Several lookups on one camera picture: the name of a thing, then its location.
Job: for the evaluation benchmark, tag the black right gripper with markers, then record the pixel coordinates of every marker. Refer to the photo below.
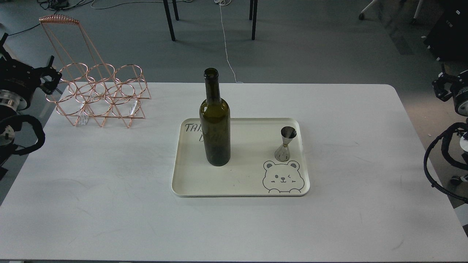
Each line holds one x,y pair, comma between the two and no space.
439,86

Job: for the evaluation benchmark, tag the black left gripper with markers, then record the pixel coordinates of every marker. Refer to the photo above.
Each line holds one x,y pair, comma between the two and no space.
23,79

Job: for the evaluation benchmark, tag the dark green wine bottle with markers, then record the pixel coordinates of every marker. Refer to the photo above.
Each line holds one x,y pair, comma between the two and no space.
214,113

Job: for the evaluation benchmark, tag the steel double jigger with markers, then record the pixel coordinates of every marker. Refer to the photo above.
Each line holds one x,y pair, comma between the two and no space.
282,153

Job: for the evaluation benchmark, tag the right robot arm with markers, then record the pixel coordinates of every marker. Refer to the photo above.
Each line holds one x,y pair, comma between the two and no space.
448,87

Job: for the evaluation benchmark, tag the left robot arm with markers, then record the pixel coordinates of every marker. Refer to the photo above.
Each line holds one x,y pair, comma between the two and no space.
11,120

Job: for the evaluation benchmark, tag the black equipment case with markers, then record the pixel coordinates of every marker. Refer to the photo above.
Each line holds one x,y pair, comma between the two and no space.
448,39

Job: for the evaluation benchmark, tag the black table leg left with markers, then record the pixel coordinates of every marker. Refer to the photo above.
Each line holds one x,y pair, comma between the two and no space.
169,17

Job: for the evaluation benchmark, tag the black table leg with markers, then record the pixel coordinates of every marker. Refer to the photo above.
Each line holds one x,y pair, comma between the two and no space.
253,6
169,17

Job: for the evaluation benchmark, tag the black table leg right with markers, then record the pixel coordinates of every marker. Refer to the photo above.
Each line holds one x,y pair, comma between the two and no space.
253,6

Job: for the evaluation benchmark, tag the cream bear serving tray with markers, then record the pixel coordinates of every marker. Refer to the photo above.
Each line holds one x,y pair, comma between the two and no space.
252,170

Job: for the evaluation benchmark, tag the rose gold wire bottle rack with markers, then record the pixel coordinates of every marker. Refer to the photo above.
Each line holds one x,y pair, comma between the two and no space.
94,90

